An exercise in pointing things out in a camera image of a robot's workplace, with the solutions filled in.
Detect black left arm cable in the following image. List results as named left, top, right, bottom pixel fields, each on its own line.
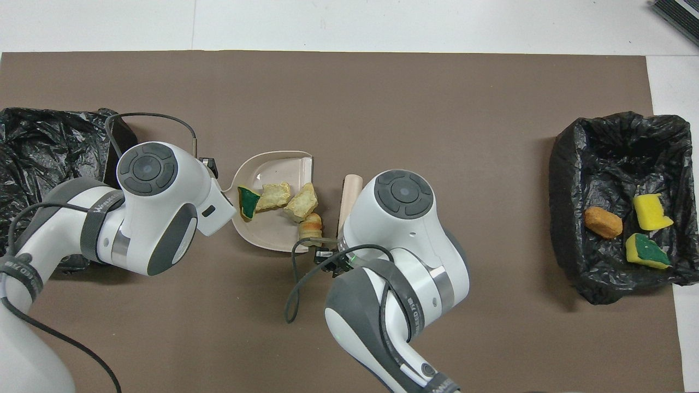
left=0, top=112, right=198, bottom=393

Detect small round beige foam chunk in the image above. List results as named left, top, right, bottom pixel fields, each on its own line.
left=300, top=213, right=324, bottom=239

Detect brown paper table mat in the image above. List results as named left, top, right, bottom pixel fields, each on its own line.
left=0, top=51, right=686, bottom=393

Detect orange-brown sponge lump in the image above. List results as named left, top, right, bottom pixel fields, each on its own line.
left=583, top=206, right=624, bottom=240

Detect beige plastic dustpan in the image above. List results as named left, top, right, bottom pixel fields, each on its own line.
left=218, top=151, right=315, bottom=253

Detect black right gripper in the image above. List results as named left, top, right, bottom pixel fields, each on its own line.
left=313, top=247, right=357, bottom=278

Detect notched yellow sponge piece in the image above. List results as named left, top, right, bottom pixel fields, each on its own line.
left=633, top=193, right=674, bottom=231

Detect small green-topped yellow sponge wedge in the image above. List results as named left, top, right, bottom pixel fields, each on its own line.
left=237, top=186, right=262, bottom=221

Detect tall beige foam chunk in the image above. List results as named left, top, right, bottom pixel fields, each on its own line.
left=283, top=182, right=319, bottom=223

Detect bin with black bag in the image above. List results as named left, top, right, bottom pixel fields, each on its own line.
left=549, top=111, right=699, bottom=305
left=0, top=107, right=137, bottom=273

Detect dark grey ribbed panel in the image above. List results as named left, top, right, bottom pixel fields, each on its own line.
left=651, top=0, right=699, bottom=47

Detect wide beige foam chunk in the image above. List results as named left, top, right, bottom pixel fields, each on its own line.
left=255, top=182, right=292, bottom=213

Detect beige hand brush black bristles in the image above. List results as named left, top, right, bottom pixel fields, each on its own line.
left=337, top=174, right=364, bottom=235

